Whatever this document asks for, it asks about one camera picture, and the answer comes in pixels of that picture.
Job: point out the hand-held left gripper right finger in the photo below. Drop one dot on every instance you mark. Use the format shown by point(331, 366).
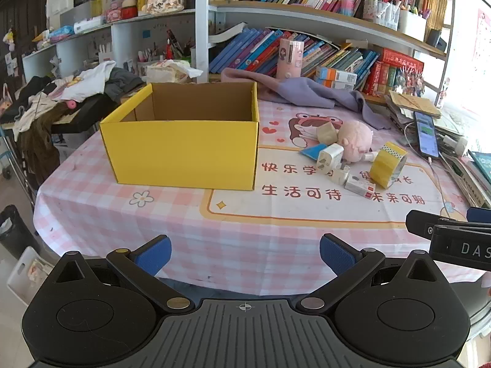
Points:
point(337, 255)

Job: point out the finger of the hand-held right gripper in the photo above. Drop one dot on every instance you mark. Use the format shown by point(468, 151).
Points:
point(480, 214)
point(422, 223)

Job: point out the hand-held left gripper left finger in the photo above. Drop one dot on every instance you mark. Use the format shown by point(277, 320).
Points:
point(153, 255)

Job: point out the yellow tape roll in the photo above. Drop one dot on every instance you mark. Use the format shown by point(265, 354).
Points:
point(383, 168)

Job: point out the white adapter with red label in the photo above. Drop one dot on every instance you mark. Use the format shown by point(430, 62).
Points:
point(359, 188)

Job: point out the white charger plug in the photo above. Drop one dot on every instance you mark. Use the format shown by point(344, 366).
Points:
point(341, 175)
point(330, 157)

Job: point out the yellow cardboard box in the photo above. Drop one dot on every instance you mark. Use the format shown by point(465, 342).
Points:
point(176, 153)

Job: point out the blue plastic packet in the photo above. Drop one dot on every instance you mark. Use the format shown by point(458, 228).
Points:
point(310, 151)

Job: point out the pink plush toy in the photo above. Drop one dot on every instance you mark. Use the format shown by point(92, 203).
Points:
point(356, 138)

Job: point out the pink checked tablecloth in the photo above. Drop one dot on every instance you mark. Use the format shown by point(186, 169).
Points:
point(172, 222)

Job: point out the pile of flat books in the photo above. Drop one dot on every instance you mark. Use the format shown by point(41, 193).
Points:
point(468, 176)

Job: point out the white power adapter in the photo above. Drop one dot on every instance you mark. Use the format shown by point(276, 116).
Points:
point(456, 145)

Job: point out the smartphone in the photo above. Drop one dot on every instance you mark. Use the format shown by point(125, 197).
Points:
point(426, 134)

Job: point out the brown paper envelopes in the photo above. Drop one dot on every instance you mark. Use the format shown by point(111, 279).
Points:
point(414, 103)

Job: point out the white basket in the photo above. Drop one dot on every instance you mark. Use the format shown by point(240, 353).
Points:
point(27, 276)

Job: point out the black trash bin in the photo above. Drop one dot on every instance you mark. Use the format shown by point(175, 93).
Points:
point(15, 234)

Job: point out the acrylic figure stand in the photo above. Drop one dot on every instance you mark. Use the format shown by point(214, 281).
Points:
point(410, 80)

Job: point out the red boxed book set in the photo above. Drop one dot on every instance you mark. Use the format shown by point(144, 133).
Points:
point(387, 73)

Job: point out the orange blue medicine box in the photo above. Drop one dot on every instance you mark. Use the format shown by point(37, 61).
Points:
point(330, 73)
point(337, 85)

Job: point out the purple cloth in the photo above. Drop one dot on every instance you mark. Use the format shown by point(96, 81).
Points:
point(307, 92)

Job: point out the pink round toy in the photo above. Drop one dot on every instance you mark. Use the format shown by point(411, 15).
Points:
point(71, 104)

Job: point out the grey garment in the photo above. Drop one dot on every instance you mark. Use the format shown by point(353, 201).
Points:
point(122, 82)

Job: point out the tissue pack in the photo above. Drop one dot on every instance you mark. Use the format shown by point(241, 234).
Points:
point(168, 72)

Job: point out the white shirt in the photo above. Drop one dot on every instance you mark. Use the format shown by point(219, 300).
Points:
point(88, 82)

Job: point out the white pen cup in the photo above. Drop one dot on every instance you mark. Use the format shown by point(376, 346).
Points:
point(144, 63)

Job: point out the white pen holders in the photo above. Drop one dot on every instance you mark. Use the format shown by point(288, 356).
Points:
point(410, 25)

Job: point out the pink handheld fan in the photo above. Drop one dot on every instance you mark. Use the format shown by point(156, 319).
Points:
point(290, 59)

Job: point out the white red desk organizer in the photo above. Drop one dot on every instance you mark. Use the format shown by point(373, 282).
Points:
point(104, 54)

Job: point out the white desk shelf unit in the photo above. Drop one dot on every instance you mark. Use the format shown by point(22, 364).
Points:
point(122, 38)

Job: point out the open white book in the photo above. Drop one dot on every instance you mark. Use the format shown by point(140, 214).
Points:
point(226, 34)

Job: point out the white roll box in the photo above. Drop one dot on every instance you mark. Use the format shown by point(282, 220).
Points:
point(89, 25)

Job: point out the blue wipes pack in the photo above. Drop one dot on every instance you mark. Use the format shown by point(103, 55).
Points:
point(61, 33)

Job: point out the pink tin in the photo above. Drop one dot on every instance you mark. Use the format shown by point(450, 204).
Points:
point(115, 13)

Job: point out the red doll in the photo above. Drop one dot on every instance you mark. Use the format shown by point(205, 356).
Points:
point(129, 7)

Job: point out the grey box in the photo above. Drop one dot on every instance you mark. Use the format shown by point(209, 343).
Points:
point(75, 15)

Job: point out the dark wooden door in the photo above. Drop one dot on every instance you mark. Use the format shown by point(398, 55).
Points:
point(23, 15)

